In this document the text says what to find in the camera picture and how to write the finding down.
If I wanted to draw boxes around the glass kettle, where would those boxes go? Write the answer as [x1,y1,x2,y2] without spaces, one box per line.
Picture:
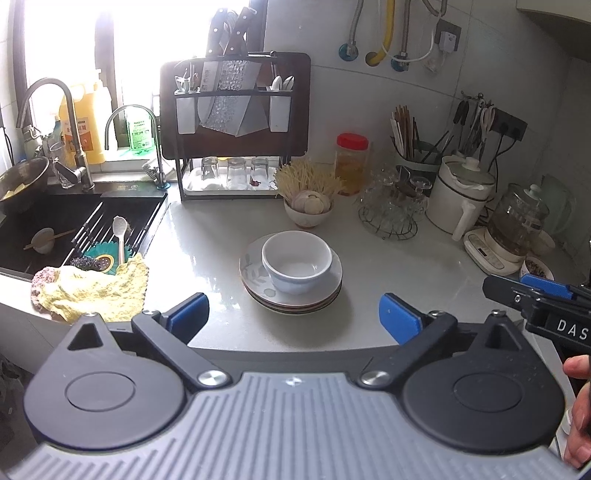
[487,184,550,259]

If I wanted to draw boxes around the green and white chopstick holder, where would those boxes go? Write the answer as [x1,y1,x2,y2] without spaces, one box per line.
[392,138,444,177]

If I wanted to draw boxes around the person's right hand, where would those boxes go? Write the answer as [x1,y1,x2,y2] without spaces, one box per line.
[562,354,591,469]

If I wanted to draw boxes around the steel mixing bowl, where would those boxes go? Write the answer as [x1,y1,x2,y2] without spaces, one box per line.
[0,156,51,213]

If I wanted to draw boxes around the pale blue plastic bowl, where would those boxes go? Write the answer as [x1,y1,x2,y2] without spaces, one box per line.
[262,232,334,296]

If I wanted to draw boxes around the plastic jar with red lid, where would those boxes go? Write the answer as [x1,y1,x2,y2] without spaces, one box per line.
[334,133,370,196]

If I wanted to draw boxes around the black knife rack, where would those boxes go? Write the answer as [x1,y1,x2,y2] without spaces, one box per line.
[173,52,295,204]

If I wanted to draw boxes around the tall steel faucet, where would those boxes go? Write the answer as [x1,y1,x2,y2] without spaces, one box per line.
[16,78,96,193]

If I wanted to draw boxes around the yellow dishcloth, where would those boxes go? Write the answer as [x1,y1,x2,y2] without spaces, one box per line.
[31,253,151,324]

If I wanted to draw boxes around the small bowl with chopsticks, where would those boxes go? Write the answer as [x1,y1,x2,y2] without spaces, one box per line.
[23,227,77,256]

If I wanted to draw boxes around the black sink drain rack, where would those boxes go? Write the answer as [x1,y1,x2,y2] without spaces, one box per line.
[69,202,156,269]

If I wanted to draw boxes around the brown cutting board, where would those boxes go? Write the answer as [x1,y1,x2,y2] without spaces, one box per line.
[159,52,311,162]

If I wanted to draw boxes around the white cutlery holder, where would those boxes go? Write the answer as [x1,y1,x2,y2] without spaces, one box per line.
[269,90,294,134]
[176,91,197,136]

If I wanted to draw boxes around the white rack tray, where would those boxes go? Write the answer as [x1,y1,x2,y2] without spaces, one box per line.
[182,165,283,198]

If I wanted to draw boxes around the set of clear glass cups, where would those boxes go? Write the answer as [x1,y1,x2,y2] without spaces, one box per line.
[358,165,433,217]

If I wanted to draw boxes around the white electric pot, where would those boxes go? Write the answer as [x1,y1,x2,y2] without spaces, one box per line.
[425,156,498,241]

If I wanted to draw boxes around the white spoon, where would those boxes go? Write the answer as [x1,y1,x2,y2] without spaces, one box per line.
[112,216,130,267]

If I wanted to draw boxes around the black sink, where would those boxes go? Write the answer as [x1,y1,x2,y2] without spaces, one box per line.
[0,182,170,278]

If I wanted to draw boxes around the hammered steel cleaver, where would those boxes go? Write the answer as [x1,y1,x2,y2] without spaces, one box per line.
[203,7,264,138]

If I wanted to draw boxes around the plain white plate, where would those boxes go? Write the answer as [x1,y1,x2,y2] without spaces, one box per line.
[245,277,343,312]

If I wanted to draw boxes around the green bottle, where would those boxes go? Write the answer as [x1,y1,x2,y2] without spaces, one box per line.
[126,106,153,156]

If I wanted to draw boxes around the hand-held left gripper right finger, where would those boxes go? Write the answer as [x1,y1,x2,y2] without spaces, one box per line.
[358,292,529,386]

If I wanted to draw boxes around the round wire cup rack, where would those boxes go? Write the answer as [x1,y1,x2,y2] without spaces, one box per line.
[359,205,419,241]

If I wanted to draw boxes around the bundle of chopsticks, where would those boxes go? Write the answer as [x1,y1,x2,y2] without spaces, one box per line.
[390,105,419,160]

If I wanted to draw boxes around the white kettle heating base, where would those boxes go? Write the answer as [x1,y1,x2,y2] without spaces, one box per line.
[463,228,536,277]

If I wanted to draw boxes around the white bowl with garlic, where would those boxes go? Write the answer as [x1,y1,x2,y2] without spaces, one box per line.
[283,194,334,230]

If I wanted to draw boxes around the yellow gas pipe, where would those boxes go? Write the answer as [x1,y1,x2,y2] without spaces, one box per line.
[367,0,397,66]

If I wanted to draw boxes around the garlic bulb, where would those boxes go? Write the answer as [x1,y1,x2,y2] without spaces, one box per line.
[293,190,331,216]

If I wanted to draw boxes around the orange detergent bottle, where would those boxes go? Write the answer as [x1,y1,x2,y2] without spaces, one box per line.
[58,82,112,165]

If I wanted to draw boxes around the white wall gas alarm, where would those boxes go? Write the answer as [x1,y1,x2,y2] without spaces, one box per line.
[435,18,462,54]

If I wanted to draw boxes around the hanging utensil rack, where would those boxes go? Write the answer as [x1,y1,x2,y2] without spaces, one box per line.
[452,90,498,158]

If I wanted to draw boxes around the patterned bowl with tea leaves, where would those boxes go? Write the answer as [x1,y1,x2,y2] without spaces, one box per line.
[520,257,555,282]

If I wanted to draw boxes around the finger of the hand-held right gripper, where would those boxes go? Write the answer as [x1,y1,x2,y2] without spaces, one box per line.
[520,273,575,298]
[482,275,546,319]

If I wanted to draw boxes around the metal water hose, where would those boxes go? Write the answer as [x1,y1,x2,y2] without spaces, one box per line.
[346,0,365,49]
[399,0,413,58]

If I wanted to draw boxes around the black power strip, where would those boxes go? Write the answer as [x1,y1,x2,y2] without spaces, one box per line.
[489,108,528,142]

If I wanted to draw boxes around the white scissors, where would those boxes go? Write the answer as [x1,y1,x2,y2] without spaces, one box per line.
[480,105,497,139]

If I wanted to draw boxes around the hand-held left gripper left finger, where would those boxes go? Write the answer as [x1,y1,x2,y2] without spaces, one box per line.
[65,292,232,388]

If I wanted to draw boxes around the small steel faucet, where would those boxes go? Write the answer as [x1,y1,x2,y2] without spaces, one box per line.
[104,105,170,189]

